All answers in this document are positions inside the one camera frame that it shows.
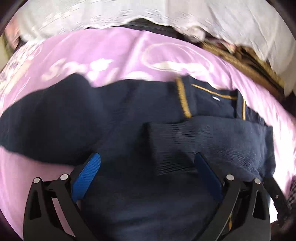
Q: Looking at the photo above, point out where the navy knit sweater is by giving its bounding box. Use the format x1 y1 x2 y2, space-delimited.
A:
0 74 278 241

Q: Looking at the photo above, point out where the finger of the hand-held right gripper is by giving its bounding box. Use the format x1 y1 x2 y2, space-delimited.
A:
264 176 293 229

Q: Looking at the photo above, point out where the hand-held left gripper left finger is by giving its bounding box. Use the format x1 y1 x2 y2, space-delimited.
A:
23 153 102 241

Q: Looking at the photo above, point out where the purple printed blanket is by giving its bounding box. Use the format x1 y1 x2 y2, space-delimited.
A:
0 29 296 232

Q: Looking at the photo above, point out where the white lace cloth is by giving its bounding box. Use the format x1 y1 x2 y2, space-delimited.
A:
16 0 296 93

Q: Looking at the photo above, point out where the pink floral bedding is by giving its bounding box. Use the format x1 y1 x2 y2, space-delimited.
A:
4 20 22 50

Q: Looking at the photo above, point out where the purple floral bed sheet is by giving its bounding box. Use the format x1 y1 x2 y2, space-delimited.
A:
0 42 40 93

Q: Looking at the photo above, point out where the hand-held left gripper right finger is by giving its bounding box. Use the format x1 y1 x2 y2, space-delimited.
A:
194 153 271 241

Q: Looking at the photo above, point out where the black cloth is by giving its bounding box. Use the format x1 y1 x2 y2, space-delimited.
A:
126 19 183 39

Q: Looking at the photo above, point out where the brown wicker mat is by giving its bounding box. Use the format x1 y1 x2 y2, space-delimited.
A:
201 39 286 100

